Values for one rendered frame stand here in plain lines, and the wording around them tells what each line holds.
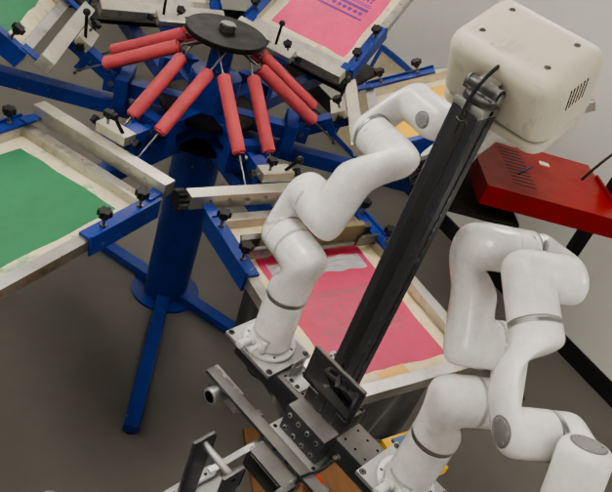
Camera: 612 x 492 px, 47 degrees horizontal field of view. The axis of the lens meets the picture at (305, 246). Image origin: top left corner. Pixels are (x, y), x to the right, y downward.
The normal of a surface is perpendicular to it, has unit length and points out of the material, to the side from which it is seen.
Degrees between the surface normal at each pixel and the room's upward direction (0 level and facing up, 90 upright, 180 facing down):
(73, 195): 0
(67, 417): 0
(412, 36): 90
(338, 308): 0
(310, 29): 32
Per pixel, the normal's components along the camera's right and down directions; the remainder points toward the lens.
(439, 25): -0.83, 0.10
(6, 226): 0.29, -0.77
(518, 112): -0.75, 0.56
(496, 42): -0.05, -0.58
